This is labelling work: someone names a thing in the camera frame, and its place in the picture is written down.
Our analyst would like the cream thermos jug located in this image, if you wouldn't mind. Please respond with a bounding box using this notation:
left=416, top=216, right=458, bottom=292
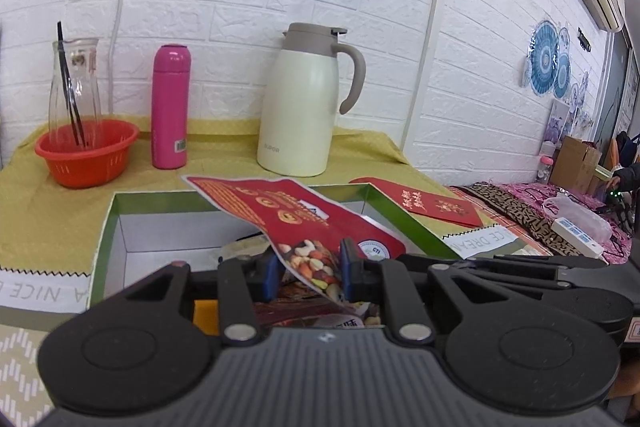
left=256, top=23, right=367, bottom=178

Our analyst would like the glass carafe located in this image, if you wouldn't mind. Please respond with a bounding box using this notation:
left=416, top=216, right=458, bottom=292
left=48, top=38, right=103, bottom=150

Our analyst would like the green cardboard box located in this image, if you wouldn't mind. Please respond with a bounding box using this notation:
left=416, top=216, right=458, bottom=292
left=89, top=183, right=463, bottom=343

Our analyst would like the red plastic basket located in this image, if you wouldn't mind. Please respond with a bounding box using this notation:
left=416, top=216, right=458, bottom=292
left=34, top=119, right=141, bottom=189

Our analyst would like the chevron patterned table cover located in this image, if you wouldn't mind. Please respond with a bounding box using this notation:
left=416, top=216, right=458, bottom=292
left=0, top=224, right=551, bottom=413

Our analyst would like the small bottle with pink lid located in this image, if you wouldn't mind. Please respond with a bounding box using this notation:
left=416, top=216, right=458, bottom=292
left=537, top=154, right=556, bottom=185

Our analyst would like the clear plastic bag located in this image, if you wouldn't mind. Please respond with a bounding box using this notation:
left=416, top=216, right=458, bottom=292
left=542, top=194, right=613, bottom=243

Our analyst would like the yellow orange snack packet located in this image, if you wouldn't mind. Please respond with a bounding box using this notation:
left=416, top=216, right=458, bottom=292
left=192, top=299, right=221, bottom=338

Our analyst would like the medium blue paper fan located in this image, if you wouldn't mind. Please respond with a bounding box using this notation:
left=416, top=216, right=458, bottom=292
left=552, top=52, right=572, bottom=100

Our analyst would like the wall poster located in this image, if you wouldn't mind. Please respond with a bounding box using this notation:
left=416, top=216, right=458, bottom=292
left=544, top=99, right=571, bottom=145

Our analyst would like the large blue paper fan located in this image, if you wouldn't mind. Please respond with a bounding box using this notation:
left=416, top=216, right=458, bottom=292
left=522, top=19, right=560, bottom=95

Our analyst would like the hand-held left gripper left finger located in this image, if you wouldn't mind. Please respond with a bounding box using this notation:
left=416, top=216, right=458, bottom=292
left=70, top=251, right=280, bottom=344

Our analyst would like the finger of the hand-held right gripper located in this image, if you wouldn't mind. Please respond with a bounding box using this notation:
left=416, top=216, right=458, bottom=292
left=397, top=253, right=610, bottom=271
left=465, top=268, right=630, bottom=304

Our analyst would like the red envelope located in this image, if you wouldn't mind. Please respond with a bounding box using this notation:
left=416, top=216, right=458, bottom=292
left=348, top=177, right=483, bottom=229

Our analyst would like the black chopstick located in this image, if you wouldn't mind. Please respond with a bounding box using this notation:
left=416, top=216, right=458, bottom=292
left=60, top=42, right=83, bottom=148
left=56, top=22, right=86, bottom=148

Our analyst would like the black snack packet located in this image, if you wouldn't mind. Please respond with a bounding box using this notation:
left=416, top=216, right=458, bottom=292
left=252, top=299, right=351, bottom=330

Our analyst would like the patterned blanket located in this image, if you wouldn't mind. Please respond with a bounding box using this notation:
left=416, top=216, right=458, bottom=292
left=450, top=181, right=633, bottom=265

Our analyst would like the white power strip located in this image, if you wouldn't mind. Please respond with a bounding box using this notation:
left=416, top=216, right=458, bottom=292
left=551, top=217, right=606, bottom=260

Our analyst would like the pink thermos bottle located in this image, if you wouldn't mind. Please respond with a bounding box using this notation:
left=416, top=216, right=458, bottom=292
left=151, top=44, right=193, bottom=170

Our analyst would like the red mixed nut packet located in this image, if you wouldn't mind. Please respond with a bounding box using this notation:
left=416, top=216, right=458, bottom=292
left=181, top=176, right=407, bottom=304

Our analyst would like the brown cardboard box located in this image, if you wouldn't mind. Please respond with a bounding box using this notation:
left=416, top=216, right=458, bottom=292
left=550, top=136, right=603, bottom=195

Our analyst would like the yellow tablecloth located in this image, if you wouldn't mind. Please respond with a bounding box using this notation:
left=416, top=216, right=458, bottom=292
left=0, top=117, right=481, bottom=278

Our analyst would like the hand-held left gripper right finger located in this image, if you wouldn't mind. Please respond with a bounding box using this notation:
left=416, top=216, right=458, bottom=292
left=340, top=237, right=521, bottom=344

